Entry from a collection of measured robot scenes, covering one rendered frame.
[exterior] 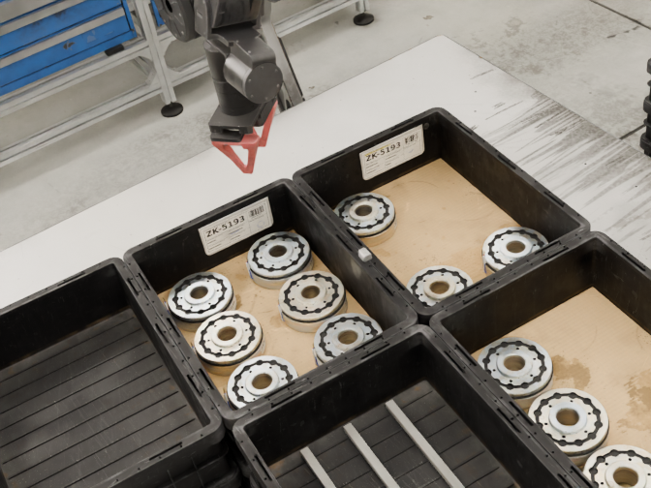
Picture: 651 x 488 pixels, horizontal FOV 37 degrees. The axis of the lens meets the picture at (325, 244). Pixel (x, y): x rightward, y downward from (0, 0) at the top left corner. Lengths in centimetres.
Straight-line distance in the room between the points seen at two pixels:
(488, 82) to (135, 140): 161
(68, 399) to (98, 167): 194
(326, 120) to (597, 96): 141
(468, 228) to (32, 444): 75
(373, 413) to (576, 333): 32
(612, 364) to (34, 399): 84
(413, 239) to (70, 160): 204
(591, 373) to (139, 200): 101
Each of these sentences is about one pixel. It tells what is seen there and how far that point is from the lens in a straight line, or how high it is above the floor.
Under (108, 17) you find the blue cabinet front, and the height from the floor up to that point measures 43.
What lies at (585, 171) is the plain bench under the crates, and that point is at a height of 70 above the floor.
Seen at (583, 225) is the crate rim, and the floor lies 93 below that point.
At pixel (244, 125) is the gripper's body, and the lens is 135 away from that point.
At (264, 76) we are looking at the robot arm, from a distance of 127.
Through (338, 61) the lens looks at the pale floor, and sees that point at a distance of 361.
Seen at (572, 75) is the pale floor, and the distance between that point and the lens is 344.
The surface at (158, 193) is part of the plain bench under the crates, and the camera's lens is 203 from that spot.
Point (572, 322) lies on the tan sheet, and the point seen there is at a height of 83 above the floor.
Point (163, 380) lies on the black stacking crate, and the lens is 149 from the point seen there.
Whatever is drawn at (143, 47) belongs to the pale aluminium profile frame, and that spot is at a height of 28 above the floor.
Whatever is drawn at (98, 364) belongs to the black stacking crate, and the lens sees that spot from 154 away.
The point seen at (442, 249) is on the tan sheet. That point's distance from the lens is 158.
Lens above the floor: 192
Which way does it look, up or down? 42 degrees down
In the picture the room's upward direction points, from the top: 11 degrees counter-clockwise
